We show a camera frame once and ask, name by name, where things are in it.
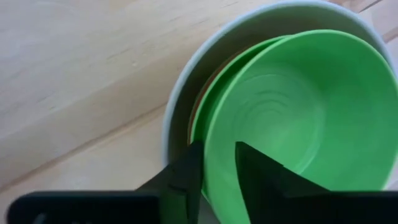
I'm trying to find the white bowl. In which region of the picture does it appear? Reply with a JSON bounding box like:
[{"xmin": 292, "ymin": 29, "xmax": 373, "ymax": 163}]
[{"xmin": 161, "ymin": 0, "xmax": 398, "ymax": 224}]

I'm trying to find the green plastic bowl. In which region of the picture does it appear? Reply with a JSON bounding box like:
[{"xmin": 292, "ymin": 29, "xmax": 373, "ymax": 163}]
[
  {"xmin": 203, "ymin": 29, "xmax": 398, "ymax": 224},
  {"xmin": 189, "ymin": 34, "xmax": 292, "ymax": 200}
]

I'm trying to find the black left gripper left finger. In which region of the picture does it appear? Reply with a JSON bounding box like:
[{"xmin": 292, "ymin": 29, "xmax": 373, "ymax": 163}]
[{"xmin": 6, "ymin": 141, "xmax": 205, "ymax": 224}]

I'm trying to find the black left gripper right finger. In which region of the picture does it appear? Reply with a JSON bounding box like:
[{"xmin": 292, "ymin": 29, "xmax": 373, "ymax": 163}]
[{"xmin": 235, "ymin": 141, "xmax": 398, "ymax": 224}]

